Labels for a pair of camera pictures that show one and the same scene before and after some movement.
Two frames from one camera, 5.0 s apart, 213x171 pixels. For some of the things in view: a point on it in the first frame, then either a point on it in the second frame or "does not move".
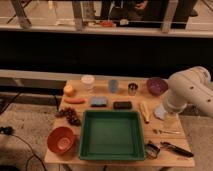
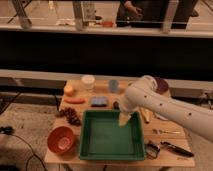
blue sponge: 98,102 does not move
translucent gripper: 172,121 -> 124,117
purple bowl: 157,86 does not move
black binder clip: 151,150 does not move
